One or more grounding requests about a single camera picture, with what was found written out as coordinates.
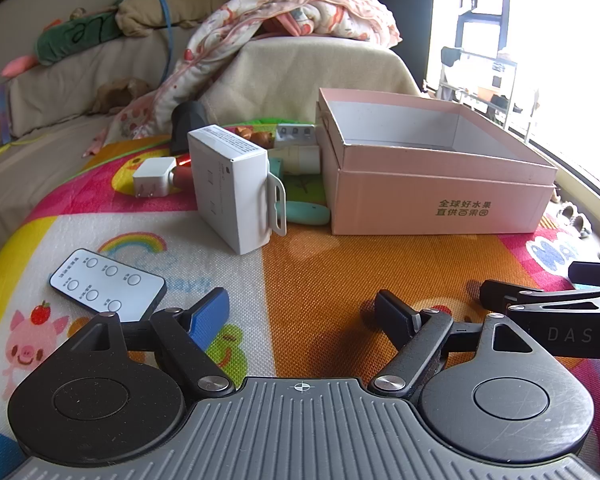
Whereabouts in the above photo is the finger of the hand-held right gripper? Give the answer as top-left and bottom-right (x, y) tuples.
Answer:
(480, 280), (600, 317)
(568, 260), (600, 291)

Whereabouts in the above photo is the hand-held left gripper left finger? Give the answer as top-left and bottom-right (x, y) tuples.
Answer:
(70, 288), (236, 399)

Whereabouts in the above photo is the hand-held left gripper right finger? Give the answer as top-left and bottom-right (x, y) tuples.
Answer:
(369, 289), (552, 397)

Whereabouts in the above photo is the white cardboard box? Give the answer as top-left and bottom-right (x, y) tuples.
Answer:
(187, 124), (272, 256)

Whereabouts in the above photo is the pink cardboard box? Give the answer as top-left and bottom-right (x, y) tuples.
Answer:
(315, 87), (559, 236)

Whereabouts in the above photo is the cream tube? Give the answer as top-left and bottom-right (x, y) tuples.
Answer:
(269, 145), (322, 176)

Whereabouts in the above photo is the brown animal figurine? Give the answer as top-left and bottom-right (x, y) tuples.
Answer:
(234, 127), (274, 150)

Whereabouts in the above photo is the black rounded object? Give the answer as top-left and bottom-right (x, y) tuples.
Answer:
(171, 101), (207, 156)

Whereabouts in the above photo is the pair of shoes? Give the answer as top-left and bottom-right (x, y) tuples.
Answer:
(554, 202), (593, 239)

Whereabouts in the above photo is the colourful cartoon printed mat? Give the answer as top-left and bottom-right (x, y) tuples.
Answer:
(0, 118), (600, 480)

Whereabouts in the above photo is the white remote control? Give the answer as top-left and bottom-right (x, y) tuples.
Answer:
(49, 248), (168, 324)

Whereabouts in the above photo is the teal oval object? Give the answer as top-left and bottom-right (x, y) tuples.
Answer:
(284, 200), (334, 226)

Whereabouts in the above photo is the white charger plug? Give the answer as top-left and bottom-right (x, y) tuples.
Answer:
(132, 157), (177, 196)

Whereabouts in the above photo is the white power strip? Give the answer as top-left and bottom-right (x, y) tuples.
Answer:
(275, 124), (317, 149)

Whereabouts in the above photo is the metal storage rack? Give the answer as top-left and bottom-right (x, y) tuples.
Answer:
(437, 46), (525, 127)

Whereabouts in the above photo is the brown plush toy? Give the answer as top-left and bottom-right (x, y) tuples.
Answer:
(91, 77), (152, 115)

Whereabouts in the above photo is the beige covered sofa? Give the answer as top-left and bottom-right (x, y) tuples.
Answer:
(0, 0), (422, 263)

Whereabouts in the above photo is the purple striped cushion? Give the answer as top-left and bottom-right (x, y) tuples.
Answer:
(0, 81), (14, 147)

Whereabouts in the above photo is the green plush toy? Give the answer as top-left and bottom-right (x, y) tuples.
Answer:
(34, 6), (126, 66)

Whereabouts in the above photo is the pink plush toy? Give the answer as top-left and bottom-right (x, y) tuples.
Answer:
(1, 54), (37, 78)

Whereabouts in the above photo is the beige pillow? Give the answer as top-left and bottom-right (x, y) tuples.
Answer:
(116, 0), (237, 38)

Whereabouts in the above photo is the pink printed blanket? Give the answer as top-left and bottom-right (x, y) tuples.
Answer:
(82, 0), (402, 157)

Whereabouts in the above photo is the blue cord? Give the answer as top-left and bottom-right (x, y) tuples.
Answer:
(149, 0), (177, 92)

